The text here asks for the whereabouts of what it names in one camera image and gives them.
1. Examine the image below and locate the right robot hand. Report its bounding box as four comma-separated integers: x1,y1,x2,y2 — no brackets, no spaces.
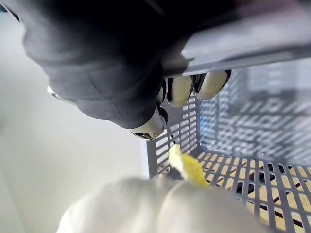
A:
4,0,243,141

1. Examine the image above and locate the grey plastic perforated basket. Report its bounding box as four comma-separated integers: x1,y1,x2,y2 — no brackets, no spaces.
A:
139,0,311,233

